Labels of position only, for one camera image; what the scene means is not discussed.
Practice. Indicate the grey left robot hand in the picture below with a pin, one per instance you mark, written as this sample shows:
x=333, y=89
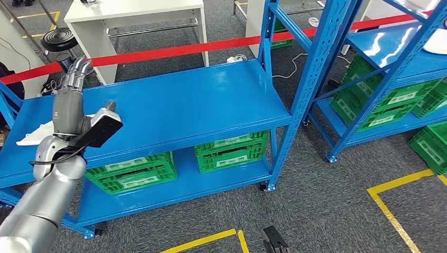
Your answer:
x=68, y=108

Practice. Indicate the white curved plastic part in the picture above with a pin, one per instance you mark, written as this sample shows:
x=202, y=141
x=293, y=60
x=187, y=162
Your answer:
x=35, y=138
x=438, y=43

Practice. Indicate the white power strip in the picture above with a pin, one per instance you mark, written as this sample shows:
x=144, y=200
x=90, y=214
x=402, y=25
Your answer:
x=47, y=90
x=234, y=59

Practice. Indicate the person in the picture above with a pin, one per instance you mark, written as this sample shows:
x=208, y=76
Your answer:
x=8, y=90

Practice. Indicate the white partition panel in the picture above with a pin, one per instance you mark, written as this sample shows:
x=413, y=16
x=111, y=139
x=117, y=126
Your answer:
x=17, y=45

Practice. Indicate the green plastic crate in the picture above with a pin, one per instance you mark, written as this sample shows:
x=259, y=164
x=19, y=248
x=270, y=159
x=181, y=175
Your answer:
x=440, y=87
x=401, y=97
x=284, y=43
x=424, y=106
x=384, y=120
x=424, y=150
x=230, y=162
x=139, y=183
x=129, y=164
x=230, y=143

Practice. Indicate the wide blue metal rack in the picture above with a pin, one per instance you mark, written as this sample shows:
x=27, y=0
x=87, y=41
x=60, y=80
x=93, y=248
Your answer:
x=174, y=101

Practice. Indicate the red barrier belt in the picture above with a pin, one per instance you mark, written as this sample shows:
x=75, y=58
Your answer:
x=174, y=52

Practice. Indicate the clear plastic bag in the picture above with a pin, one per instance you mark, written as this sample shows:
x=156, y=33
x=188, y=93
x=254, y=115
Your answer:
x=314, y=22

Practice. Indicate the black barrier post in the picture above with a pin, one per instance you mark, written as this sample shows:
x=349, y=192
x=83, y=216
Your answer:
x=60, y=60

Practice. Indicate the black robot bracket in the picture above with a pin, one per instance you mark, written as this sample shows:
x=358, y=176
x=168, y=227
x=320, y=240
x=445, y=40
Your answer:
x=274, y=239

